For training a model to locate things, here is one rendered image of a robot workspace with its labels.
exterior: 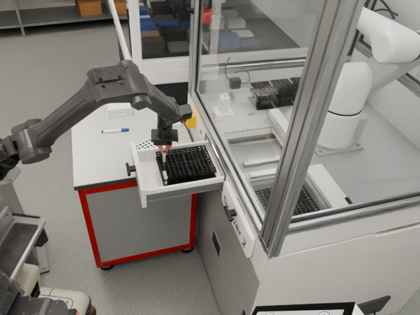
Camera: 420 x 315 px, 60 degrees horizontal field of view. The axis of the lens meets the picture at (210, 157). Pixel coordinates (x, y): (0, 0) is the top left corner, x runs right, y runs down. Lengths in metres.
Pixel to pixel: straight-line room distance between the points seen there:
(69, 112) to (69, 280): 1.50
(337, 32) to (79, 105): 0.58
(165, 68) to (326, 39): 1.53
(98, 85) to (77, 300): 1.26
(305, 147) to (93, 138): 1.27
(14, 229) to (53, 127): 0.36
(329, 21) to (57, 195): 2.30
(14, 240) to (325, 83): 0.92
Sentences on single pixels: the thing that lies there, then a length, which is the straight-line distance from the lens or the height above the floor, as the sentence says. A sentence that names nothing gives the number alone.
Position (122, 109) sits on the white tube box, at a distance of 2.02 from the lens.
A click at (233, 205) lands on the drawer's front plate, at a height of 0.91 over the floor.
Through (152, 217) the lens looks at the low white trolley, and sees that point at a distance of 1.93.
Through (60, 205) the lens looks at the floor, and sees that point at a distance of 2.67.
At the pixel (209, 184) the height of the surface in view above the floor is 0.87.
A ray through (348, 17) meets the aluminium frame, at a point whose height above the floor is 1.71.
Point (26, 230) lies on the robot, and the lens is 1.20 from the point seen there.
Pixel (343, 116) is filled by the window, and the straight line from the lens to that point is 0.90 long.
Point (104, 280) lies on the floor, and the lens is 2.27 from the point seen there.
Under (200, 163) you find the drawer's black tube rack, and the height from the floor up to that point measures 0.87.
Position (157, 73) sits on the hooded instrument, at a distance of 2.19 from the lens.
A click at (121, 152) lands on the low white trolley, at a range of 1.81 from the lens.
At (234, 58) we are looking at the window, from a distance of 1.27.
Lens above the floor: 1.93
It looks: 41 degrees down
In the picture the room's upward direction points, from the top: 5 degrees clockwise
